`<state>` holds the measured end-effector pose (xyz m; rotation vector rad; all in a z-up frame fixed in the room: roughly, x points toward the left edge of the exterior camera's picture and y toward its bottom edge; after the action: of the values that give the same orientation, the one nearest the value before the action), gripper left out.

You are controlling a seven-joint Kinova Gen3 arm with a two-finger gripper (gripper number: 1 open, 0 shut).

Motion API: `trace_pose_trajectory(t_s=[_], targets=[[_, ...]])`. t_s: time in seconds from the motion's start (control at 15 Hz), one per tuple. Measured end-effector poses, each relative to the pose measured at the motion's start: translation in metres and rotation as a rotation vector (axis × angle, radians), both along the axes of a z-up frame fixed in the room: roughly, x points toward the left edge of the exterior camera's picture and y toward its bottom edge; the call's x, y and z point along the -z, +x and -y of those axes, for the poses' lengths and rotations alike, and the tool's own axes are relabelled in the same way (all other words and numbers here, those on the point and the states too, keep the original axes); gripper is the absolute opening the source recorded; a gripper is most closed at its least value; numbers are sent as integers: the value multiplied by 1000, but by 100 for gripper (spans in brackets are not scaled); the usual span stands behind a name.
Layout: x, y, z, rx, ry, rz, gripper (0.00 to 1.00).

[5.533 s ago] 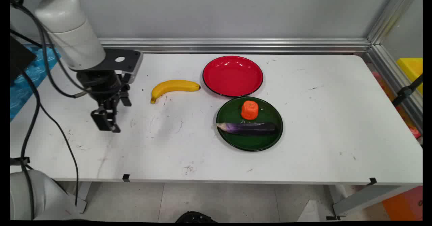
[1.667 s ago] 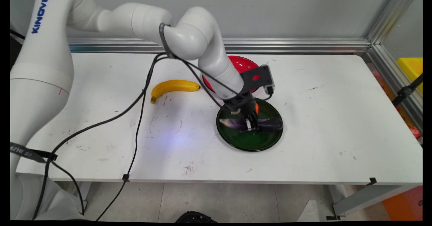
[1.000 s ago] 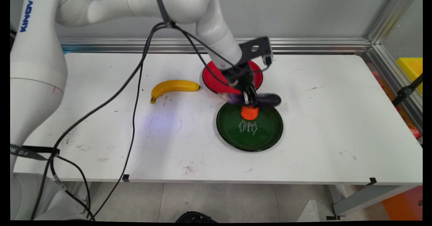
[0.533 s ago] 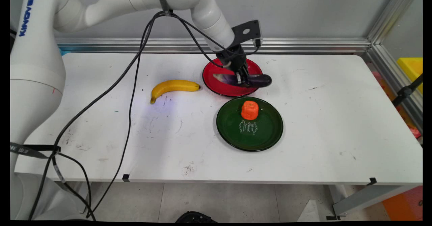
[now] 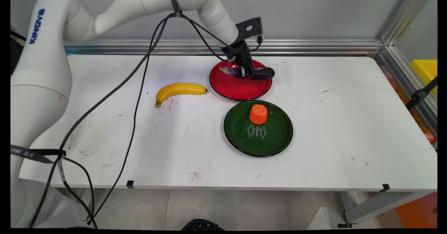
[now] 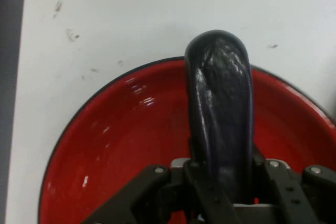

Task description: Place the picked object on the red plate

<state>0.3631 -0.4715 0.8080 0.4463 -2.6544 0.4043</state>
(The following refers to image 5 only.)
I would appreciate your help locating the yellow plastic bin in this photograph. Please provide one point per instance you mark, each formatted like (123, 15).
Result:
(426, 73)

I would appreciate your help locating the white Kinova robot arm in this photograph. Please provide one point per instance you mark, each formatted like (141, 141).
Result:
(42, 70)

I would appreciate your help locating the slanted aluminium frame rail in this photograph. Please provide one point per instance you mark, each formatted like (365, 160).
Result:
(401, 49)

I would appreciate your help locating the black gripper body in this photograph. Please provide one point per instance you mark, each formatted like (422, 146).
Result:
(239, 52)

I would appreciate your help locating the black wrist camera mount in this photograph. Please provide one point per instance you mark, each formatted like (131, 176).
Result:
(249, 26)

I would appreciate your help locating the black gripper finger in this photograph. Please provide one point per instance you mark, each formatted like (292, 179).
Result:
(250, 70)
(242, 70)

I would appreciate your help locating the long aluminium frame rail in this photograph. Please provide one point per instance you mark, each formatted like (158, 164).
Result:
(279, 47)

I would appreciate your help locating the green round plate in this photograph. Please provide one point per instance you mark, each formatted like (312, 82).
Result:
(258, 132)

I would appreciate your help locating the small black tape mark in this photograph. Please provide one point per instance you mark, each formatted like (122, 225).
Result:
(385, 187)

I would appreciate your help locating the black object on floor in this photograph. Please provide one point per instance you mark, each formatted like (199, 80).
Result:
(202, 225)

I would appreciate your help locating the red round plate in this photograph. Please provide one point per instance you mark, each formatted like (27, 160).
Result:
(237, 87)

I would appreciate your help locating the yellow banana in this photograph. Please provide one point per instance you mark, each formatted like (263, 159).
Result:
(178, 89)

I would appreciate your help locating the grey metal table leg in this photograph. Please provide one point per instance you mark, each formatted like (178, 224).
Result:
(380, 204)

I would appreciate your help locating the orange toy carrot piece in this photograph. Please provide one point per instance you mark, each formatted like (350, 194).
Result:
(258, 114)

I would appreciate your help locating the orange box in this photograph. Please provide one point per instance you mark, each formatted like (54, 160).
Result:
(419, 211)

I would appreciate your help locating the purple eggplant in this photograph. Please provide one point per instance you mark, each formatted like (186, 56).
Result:
(263, 73)

